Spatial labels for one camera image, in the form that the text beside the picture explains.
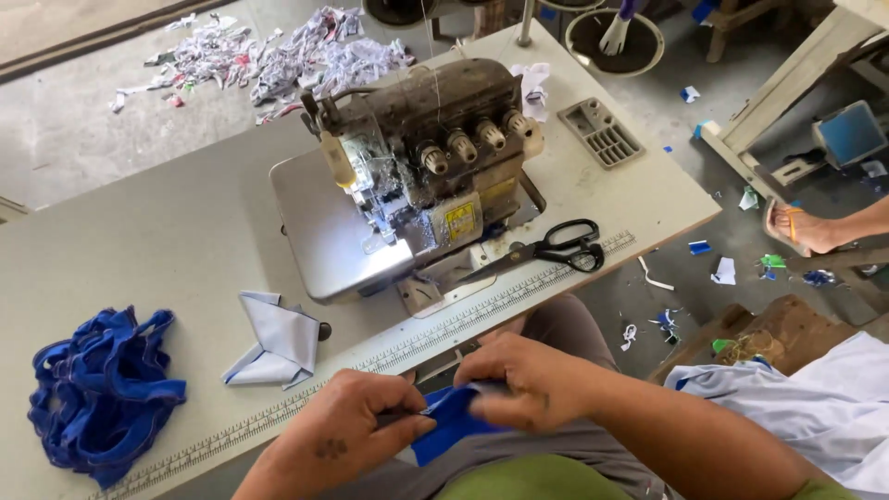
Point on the person's right hand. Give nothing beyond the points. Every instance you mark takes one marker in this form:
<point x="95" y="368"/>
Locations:
<point x="535" y="378"/>

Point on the person's left hand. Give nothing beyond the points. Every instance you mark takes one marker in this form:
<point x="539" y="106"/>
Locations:
<point x="347" y="423"/>

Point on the person's right fingers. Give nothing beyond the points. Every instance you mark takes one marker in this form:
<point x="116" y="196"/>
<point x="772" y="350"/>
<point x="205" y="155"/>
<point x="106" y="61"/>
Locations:
<point x="493" y="389"/>

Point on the blue fabric piece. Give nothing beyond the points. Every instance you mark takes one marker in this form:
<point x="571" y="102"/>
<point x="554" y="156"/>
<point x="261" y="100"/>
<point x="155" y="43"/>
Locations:
<point x="451" y="423"/>

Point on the person's grey trousers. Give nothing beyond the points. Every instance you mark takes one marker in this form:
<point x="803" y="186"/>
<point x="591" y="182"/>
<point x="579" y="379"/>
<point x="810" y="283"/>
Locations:
<point x="542" y="389"/>

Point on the person's green shirt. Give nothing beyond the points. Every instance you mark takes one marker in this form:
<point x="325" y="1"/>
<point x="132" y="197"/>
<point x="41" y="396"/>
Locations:
<point x="549" y="483"/>

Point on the printed ruler strip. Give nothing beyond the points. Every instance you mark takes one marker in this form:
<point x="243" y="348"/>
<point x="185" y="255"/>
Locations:
<point x="389" y="354"/>

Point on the old overlock sewing machine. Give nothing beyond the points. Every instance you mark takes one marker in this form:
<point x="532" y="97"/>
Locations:
<point x="423" y="180"/>

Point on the folded white fabric piece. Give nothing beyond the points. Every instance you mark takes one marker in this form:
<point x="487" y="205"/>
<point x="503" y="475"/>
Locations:
<point x="278" y="340"/>

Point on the wooden stool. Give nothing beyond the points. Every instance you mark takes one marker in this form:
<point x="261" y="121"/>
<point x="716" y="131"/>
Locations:
<point x="757" y="340"/>

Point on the grey plastic tray insert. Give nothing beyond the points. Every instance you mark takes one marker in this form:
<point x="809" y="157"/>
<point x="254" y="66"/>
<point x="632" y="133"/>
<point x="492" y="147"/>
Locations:
<point x="601" y="132"/>

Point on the white fabric scrap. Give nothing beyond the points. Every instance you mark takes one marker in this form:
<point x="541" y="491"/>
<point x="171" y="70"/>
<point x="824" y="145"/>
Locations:
<point x="533" y="90"/>

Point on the pile of white garments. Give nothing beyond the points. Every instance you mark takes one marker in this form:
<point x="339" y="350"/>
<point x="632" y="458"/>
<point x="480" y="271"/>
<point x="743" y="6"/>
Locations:
<point x="812" y="410"/>

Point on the sandal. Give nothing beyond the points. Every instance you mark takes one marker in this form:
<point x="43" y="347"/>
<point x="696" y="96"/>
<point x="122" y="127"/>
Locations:
<point x="781" y="229"/>

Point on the round basin with mannequin hand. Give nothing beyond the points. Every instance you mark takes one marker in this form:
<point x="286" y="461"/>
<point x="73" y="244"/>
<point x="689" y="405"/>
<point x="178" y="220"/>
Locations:
<point x="615" y="41"/>

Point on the metal thread stand pole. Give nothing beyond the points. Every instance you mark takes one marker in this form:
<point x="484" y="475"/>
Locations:
<point x="526" y="22"/>

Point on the pile of blue fabric strips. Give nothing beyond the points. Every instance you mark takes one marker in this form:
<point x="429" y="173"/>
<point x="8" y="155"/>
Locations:
<point x="104" y="396"/>

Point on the heap of white fabric scraps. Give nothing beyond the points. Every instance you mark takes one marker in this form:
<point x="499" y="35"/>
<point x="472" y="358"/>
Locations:
<point x="278" y="55"/>

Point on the wooden bench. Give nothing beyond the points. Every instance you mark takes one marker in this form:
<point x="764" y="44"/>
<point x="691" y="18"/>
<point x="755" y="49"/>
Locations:
<point x="785" y="104"/>

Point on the blue box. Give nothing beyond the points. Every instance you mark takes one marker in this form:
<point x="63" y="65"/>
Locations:
<point x="851" y="133"/>

